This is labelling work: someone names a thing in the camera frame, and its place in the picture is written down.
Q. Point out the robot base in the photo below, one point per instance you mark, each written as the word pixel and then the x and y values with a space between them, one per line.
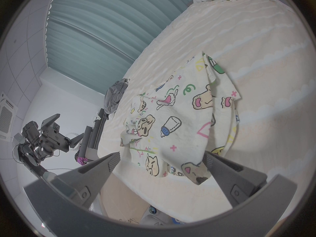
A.
pixel 158 215

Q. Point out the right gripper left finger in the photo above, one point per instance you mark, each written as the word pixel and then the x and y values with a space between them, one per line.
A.
pixel 84 181

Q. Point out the purple plastic bag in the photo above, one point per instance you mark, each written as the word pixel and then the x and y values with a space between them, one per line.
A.
pixel 82 160

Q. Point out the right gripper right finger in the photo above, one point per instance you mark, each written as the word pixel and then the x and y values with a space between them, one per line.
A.
pixel 237 181

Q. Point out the ceiling air conditioner vent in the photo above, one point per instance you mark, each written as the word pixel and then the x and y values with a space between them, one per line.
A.
pixel 7 117

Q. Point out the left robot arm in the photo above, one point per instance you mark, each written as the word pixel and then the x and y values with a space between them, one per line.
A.
pixel 29 154

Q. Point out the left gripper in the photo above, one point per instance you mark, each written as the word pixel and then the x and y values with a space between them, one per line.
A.
pixel 55 138

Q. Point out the blue-green curtain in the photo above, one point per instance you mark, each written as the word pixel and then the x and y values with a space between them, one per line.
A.
pixel 103 28

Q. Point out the grey garment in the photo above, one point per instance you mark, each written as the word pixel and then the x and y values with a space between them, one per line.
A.
pixel 114 95

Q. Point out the white printed pyjama top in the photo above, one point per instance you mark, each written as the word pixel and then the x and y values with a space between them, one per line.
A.
pixel 185 112

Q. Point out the bed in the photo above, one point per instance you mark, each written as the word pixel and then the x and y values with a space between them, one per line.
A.
pixel 266 70

